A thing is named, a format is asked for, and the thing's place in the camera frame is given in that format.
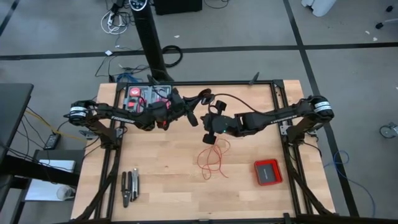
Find white power strip with cables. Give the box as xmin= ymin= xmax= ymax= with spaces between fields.
xmin=100 ymin=9 xmax=129 ymax=35

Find white sheet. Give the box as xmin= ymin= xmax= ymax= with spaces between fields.
xmin=24 ymin=179 xmax=77 ymax=202

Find black aluminium table frame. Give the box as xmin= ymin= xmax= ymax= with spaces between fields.
xmin=73 ymin=72 xmax=398 ymax=224

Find white plastic object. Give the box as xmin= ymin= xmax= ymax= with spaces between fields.
xmin=300 ymin=0 xmax=338 ymax=17

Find black coiled floor cable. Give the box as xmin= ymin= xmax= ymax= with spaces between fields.
xmin=161 ymin=44 xmax=184 ymax=68

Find red tray with dark base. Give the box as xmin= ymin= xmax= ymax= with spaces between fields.
xmin=253 ymin=158 xmax=284 ymax=187

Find black wire stripper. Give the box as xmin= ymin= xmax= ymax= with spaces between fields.
xmin=120 ymin=170 xmax=133 ymax=208

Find black box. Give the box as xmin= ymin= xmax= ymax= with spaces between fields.
xmin=154 ymin=0 xmax=203 ymax=16

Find grey tool kit case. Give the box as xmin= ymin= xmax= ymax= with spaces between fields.
xmin=123 ymin=84 xmax=172 ymax=113

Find black tower fan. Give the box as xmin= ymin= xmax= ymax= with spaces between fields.
xmin=128 ymin=0 xmax=175 ymax=84

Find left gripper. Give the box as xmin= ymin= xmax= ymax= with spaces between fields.
xmin=149 ymin=88 xmax=205 ymax=130

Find black power adapter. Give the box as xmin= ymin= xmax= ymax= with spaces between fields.
xmin=43 ymin=133 xmax=62 ymax=151

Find grey caster wheel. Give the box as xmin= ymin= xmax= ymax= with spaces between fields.
xmin=379 ymin=122 xmax=398 ymax=139

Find red wire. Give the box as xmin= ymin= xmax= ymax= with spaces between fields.
xmin=197 ymin=138 xmax=231 ymax=180

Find white flat device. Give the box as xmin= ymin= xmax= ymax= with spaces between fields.
xmin=38 ymin=159 xmax=77 ymax=174

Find clear plastic cup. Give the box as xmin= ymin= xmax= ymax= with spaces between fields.
xmin=55 ymin=185 xmax=77 ymax=201

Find red-handled pliers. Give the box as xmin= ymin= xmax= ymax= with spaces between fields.
xmin=126 ymin=97 xmax=147 ymax=110

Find small silver hammer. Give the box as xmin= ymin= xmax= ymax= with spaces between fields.
xmin=150 ymin=86 xmax=171 ymax=95

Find blue floor cable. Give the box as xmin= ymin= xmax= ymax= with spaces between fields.
xmin=322 ymin=150 xmax=377 ymax=218
xmin=116 ymin=72 xmax=141 ymax=83

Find yellow cable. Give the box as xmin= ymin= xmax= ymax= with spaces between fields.
xmin=24 ymin=107 xmax=88 ymax=142

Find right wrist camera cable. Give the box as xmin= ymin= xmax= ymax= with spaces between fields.
xmin=208 ymin=92 xmax=261 ymax=114

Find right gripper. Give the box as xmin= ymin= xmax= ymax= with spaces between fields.
xmin=200 ymin=100 xmax=243 ymax=146

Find black desk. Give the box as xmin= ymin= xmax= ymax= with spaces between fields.
xmin=0 ymin=82 xmax=81 ymax=224

